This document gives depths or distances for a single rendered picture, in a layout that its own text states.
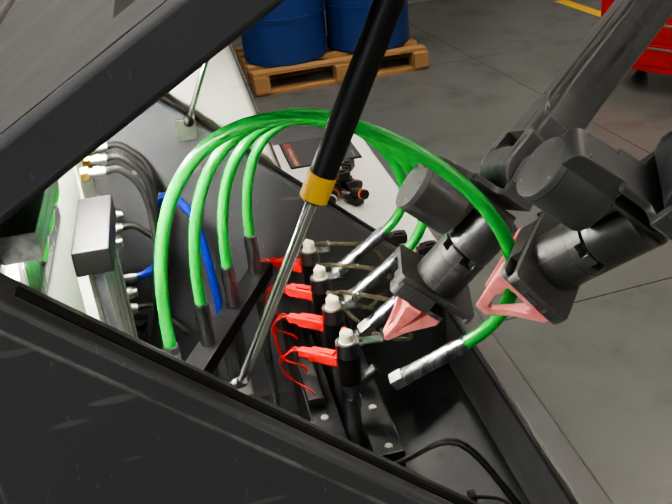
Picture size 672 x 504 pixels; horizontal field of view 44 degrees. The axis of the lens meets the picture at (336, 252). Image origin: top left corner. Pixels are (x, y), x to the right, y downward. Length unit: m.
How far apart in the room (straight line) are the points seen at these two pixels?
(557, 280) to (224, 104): 0.61
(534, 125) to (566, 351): 2.04
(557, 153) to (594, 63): 0.29
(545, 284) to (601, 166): 0.14
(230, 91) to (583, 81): 0.50
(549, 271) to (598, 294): 2.46
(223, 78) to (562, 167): 0.64
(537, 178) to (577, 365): 2.18
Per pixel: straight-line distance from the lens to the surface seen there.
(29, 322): 0.54
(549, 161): 0.70
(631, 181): 0.71
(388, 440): 1.06
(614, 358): 2.91
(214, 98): 1.22
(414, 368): 0.90
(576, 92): 0.96
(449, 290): 0.94
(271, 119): 0.79
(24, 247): 0.61
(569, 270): 0.77
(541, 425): 1.14
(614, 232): 0.73
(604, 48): 0.98
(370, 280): 1.14
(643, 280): 3.34
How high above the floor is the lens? 1.68
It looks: 28 degrees down
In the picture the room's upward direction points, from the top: 6 degrees counter-clockwise
